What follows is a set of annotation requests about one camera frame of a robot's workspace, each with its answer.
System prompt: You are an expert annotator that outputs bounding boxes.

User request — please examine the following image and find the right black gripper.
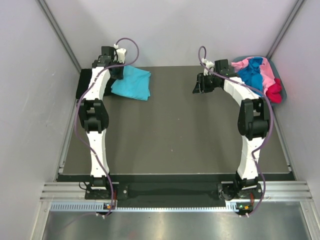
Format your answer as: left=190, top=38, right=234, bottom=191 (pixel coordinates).
left=192, top=72, right=219, bottom=94

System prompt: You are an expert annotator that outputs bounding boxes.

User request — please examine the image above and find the light blue t shirt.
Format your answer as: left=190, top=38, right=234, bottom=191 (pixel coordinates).
left=111, top=65, right=151, bottom=101

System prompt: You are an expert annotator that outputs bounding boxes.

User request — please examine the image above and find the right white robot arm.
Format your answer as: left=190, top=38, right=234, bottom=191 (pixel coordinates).
left=192, top=58, right=273, bottom=201

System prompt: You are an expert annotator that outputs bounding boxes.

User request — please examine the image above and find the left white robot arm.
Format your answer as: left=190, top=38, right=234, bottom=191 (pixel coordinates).
left=77, top=44, right=127, bottom=200

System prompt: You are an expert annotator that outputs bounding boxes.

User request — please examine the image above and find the folded black t shirt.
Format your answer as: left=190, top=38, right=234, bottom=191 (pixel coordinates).
left=75, top=68, right=116, bottom=100

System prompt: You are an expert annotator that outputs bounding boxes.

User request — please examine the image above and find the dark blue t shirt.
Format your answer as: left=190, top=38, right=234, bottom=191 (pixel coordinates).
left=232, top=57, right=263, bottom=92

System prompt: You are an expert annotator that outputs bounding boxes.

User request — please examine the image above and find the pink t shirt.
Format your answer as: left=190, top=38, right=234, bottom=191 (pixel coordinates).
left=231, top=56, right=275, bottom=95

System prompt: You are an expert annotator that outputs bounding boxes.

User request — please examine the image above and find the magenta t shirt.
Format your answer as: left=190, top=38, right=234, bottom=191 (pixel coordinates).
left=265, top=78, right=283, bottom=104

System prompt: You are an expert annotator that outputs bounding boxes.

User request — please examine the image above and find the blue laundry basket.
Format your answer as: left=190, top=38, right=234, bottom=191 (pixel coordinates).
left=232, top=56, right=287, bottom=107

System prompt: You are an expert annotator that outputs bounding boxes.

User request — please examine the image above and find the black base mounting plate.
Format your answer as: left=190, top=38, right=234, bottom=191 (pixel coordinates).
left=85, top=182, right=262, bottom=207

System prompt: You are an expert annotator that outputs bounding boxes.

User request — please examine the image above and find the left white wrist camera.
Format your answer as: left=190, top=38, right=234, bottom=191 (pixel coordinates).
left=113, top=44, right=127, bottom=64

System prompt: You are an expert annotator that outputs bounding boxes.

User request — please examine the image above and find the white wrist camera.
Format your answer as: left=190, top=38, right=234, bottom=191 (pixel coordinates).
left=113, top=44, right=127, bottom=64
left=200, top=58, right=215, bottom=76

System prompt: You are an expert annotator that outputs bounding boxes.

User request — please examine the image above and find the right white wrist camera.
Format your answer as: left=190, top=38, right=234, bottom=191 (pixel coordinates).
left=200, top=58, right=215, bottom=76

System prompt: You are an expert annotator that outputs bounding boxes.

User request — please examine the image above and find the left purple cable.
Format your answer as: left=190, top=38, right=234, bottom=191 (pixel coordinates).
left=75, top=37, right=140, bottom=217

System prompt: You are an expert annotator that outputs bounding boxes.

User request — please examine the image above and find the purple cable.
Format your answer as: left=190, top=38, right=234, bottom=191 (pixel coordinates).
left=75, top=37, right=140, bottom=217
left=198, top=45, right=274, bottom=217

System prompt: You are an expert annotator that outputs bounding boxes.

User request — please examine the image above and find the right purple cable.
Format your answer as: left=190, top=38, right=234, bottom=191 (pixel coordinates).
left=198, top=45, right=274, bottom=217

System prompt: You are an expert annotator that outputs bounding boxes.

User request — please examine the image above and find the left corner aluminium post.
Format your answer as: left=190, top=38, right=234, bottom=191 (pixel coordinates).
left=35, top=0, right=82, bottom=73

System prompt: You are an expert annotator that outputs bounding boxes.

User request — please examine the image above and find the corner aluminium post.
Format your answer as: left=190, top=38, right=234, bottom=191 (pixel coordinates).
left=265, top=0, right=306, bottom=59
left=35, top=0, right=82, bottom=73

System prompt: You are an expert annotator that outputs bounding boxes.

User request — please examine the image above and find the right corner aluminium post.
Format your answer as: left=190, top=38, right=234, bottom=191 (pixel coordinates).
left=265, top=0, right=306, bottom=59

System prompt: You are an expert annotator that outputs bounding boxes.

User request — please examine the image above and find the slotted cable duct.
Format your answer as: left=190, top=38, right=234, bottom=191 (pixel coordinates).
left=50, top=201, right=250, bottom=213

